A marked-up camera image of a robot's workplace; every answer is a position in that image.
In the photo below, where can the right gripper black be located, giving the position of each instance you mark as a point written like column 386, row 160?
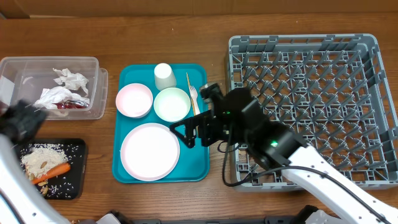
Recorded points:
column 214, row 120

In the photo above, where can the pink bowl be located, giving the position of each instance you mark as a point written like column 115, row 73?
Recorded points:
column 134, row 100

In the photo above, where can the red snack wrapper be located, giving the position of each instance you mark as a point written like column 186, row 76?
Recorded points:
column 72, row 104

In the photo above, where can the orange carrot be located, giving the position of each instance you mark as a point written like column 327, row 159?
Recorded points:
column 57, row 170

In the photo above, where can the white napkin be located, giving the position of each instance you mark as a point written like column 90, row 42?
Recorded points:
column 70, row 86

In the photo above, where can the rice and food scraps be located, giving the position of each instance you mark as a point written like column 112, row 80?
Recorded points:
column 37, row 159

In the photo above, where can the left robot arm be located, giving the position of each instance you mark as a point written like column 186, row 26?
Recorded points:
column 21, row 202

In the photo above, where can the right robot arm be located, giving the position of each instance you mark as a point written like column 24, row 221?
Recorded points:
column 289, row 154

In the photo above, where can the grey plastic dishwasher rack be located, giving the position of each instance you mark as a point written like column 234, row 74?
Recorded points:
column 332, row 90

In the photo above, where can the white small bowl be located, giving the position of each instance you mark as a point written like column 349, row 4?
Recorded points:
column 172, row 104

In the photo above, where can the white plastic fork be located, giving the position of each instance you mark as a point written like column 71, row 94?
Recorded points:
column 194, row 95

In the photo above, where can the wooden chopstick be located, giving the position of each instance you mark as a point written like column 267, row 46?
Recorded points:
column 188, row 81

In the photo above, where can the large pink plate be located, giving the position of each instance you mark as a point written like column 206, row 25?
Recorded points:
column 150, row 152

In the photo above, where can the teal serving tray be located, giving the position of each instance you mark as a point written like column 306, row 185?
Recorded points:
column 193, row 164

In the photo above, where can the white paper cup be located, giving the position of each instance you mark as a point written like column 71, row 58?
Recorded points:
column 164, row 76

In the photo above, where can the clear plastic bin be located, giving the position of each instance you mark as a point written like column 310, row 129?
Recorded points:
column 24, row 78

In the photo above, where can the black plastic tray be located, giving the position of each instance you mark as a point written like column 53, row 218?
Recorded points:
column 60, row 141

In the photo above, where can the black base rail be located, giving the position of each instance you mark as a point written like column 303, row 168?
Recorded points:
column 285, row 219

